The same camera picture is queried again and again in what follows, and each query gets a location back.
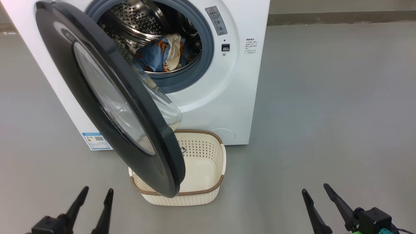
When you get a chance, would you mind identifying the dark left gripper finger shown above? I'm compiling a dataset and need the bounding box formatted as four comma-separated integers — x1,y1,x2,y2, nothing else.
58,186,89,228
91,188,114,234

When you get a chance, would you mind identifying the blue cartoon print garment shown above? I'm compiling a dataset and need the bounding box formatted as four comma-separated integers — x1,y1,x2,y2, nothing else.
136,32,193,73

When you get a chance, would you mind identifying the dark round washing machine door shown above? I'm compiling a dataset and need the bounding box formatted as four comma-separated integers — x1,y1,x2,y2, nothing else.
35,1,187,198

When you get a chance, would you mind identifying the grey warning sticker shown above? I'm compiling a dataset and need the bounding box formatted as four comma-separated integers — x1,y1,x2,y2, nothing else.
204,6,228,36

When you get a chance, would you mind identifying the blue white energy label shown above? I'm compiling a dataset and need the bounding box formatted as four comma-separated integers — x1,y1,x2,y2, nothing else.
82,132,113,151

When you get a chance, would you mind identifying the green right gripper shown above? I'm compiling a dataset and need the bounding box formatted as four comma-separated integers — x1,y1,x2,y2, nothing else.
301,183,363,234

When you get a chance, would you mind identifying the white front-load washing machine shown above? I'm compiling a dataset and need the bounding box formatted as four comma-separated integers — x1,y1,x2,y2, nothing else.
0,0,270,151

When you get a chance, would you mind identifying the cream perforated laundry basket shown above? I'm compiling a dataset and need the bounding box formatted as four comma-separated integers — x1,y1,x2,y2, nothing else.
128,129,227,206

